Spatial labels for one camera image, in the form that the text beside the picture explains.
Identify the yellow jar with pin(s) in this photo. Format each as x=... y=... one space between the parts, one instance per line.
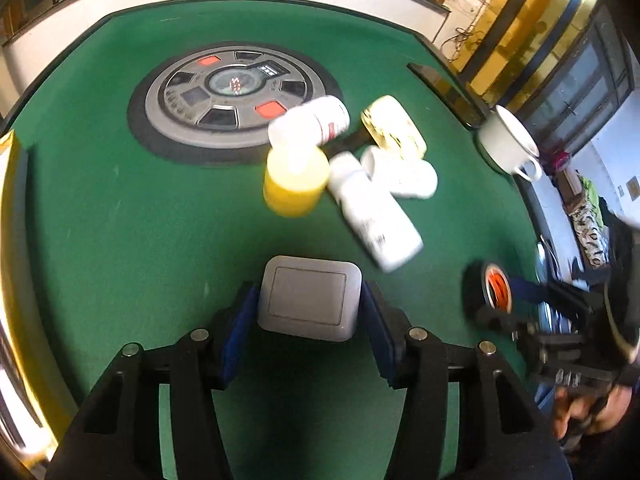
x=295 y=185

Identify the short white bottle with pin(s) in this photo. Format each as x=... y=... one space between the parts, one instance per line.
x=405 y=175

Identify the person's right hand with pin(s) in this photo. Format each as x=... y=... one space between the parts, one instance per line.
x=580 y=412

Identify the yellow-rimmed white tray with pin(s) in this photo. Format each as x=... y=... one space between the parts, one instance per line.
x=7 y=185

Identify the patterned cloth pile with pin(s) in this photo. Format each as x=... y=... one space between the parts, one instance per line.
x=592 y=220

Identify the round grey table control panel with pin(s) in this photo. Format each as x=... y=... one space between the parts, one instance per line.
x=200 y=95

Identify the white wall switch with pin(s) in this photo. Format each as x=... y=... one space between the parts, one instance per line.
x=307 y=297

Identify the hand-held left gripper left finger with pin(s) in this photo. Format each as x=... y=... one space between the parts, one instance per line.
x=240 y=330

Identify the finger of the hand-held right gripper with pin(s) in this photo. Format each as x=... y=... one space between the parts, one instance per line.
x=520 y=332
x=530 y=292

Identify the white cup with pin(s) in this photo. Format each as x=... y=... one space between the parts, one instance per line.
x=505 y=145

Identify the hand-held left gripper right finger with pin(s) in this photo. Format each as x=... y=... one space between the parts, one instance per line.
x=380 y=335

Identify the black tape roll red core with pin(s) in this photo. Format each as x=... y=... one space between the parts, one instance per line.
x=472 y=290

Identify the white bottle red label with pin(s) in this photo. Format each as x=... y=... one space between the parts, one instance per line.
x=305 y=125

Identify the tall white printed bottle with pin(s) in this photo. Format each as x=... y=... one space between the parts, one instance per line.
x=375 y=215

